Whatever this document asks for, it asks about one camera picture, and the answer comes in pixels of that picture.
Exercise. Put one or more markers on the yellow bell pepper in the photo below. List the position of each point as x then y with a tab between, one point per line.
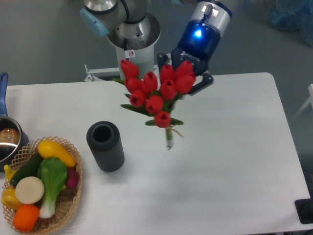
9	198

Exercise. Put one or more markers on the yellow banana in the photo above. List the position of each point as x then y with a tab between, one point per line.
9	172

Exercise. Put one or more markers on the green cucumber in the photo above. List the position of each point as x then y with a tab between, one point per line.
30	168

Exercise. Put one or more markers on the yellow squash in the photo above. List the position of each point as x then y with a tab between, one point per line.
49	148

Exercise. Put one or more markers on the black device at table edge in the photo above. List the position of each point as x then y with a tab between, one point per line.
304	208

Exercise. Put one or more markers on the round beige slice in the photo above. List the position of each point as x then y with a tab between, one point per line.
29	190

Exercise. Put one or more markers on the woven wicker basket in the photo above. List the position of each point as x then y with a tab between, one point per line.
67	201

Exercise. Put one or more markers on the pot with blue handle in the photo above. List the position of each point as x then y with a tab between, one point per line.
12	137

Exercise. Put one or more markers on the blue plastic bag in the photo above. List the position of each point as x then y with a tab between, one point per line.
292	15

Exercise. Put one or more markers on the purple radish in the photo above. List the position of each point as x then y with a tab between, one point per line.
73	178

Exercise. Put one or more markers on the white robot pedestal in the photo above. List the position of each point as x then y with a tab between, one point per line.
136	43

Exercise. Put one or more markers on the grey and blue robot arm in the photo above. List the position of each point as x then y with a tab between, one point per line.
103	16

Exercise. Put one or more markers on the dark grey ribbed vase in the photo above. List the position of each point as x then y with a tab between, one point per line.
105	143

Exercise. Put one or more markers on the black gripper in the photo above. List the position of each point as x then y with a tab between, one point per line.
199	41

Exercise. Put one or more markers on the red tulip bouquet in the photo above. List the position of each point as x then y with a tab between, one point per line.
156	97

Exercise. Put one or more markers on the green bok choy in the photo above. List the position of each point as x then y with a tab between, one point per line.
53	174

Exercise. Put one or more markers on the white chair frame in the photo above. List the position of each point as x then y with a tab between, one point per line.
308	102

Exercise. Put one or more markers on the orange fruit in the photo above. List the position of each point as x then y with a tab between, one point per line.
26	217

